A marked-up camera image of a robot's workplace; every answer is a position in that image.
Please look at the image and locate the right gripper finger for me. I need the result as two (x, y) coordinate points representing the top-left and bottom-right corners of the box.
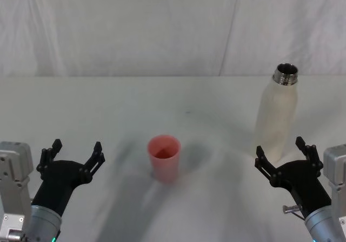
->
(254, 145), (283, 187)
(295, 136), (324, 173)

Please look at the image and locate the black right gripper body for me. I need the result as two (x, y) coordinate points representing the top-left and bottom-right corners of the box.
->
(270, 160), (333, 219)

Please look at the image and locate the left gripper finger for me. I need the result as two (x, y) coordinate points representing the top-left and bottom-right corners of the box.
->
(36, 138), (63, 174)
(79, 141), (106, 185)

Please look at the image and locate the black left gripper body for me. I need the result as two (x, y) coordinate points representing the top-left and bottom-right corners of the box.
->
(31, 160), (92, 217)

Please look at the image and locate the cream vacuum bottle steel neck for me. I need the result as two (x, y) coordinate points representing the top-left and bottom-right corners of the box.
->
(255, 62), (299, 165)

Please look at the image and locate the white tablecloth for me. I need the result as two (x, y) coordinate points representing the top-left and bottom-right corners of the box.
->
(0, 75), (346, 242)

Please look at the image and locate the pink plastic cup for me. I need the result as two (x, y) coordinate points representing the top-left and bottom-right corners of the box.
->
(147, 134), (181, 184)

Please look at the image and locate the white folded curtain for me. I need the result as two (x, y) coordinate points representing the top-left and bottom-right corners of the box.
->
(0, 0), (346, 78)

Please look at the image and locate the thin cable with silver plug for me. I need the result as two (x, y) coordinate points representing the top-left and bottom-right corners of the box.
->
(282, 204), (307, 222)

